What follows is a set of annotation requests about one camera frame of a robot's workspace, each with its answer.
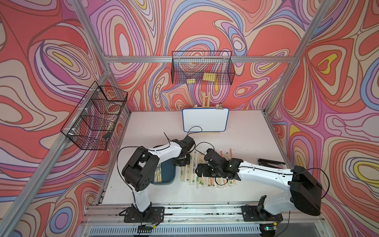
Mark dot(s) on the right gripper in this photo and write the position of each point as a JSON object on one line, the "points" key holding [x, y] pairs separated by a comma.
{"points": [[199, 168]]}

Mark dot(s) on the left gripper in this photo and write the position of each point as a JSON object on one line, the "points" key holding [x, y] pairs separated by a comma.
{"points": [[187, 162]]}

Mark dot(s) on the red green chopstick pack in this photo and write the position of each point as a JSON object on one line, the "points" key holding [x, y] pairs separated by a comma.
{"points": [[221, 153]]}

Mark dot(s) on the green band pack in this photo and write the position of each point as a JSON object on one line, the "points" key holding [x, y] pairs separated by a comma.
{"points": [[191, 169], [188, 176]]}

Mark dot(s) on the teal storage box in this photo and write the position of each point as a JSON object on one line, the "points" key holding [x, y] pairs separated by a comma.
{"points": [[164, 173]]}

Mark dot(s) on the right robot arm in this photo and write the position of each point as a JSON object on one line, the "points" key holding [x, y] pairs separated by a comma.
{"points": [[299, 189]]}

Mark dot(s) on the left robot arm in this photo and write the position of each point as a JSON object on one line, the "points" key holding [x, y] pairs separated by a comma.
{"points": [[139, 171]]}

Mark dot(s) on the black stapler tool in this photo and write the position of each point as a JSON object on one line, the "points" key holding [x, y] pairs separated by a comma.
{"points": [[271, 163]]}

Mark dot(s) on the metal binder clip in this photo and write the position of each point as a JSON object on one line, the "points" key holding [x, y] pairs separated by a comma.
{"points": [[219, 106]]}

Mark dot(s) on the wooden easel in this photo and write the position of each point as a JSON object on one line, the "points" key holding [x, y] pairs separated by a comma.
{"points": [[205, 103]]}

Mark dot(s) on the yellow note small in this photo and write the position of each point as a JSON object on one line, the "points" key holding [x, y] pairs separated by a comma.
{"points": [[191, 81]]}

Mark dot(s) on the yellow note large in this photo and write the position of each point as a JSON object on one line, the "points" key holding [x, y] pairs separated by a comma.
{"points": [[209, 77]]}

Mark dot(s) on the white board blue frame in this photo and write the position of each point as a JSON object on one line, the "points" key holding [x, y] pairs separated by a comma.
{"points": [[205, 119]]}

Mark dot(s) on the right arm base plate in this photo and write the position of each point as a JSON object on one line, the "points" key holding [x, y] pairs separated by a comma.
{"points": [[251, 214]]}

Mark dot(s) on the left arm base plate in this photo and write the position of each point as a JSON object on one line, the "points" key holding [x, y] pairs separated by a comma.
{"points": [[153, 215]]}

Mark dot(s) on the black wire basket back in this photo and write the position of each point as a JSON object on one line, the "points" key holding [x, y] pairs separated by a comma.
{"points": [[192, 64]]}

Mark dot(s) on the black wire basket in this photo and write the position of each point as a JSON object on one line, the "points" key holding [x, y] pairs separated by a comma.
{"points": [[192, 64], [92, 123]]}

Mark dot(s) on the black wire basket left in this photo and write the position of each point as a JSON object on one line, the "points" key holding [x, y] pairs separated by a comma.
{"points": [[92, 123]]}

